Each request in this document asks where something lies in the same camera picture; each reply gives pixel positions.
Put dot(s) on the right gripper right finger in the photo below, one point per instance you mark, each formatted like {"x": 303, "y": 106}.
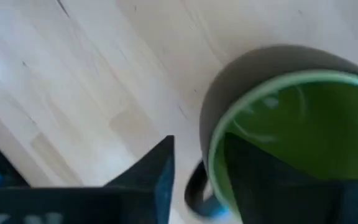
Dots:
{"x": 291, "y": 199}

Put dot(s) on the black mug green inside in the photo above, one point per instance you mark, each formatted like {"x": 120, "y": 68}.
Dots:
{"x": 306, "y": 124}

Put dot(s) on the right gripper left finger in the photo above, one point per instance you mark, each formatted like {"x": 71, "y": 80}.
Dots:
{"x": 73, "y": 205}

